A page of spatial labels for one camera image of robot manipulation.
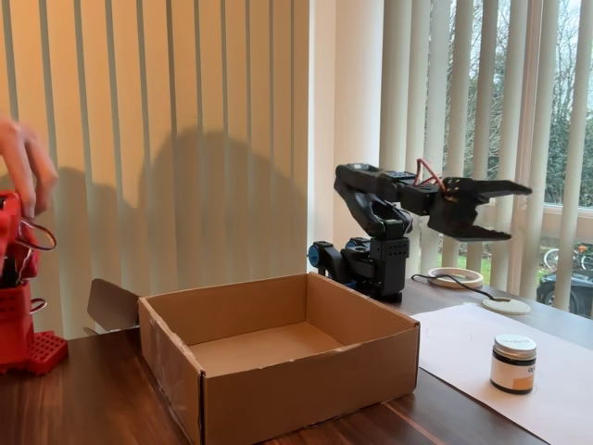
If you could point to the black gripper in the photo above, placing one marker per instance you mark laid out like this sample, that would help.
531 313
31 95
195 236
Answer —
456 210

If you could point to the small jar with metal lid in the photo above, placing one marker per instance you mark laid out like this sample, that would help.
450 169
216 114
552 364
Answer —
513 366

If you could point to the red leader arm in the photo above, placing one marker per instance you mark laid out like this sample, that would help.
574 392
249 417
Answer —
18 315

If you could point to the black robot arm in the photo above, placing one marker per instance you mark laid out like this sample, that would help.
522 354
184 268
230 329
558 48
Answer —
375 218

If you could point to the open cardboard box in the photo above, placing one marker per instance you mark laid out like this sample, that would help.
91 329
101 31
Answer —
315 385

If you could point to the person's hand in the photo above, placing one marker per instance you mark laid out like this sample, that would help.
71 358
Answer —
28 162

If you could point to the masking tape roll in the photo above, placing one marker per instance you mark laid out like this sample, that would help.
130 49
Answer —
456 280

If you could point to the parked bicycle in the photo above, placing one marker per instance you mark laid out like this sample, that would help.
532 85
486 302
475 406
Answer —
551 257

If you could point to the cream vertical blinds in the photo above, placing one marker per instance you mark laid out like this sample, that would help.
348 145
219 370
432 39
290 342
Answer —
162 116
463 116

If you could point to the parked dark car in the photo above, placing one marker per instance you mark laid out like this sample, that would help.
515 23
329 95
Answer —
546 289

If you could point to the white paper sheet with circles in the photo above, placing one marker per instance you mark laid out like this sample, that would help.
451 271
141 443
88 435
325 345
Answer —
463 343

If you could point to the blue table clamp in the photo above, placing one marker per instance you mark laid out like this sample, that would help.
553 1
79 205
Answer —
324 257

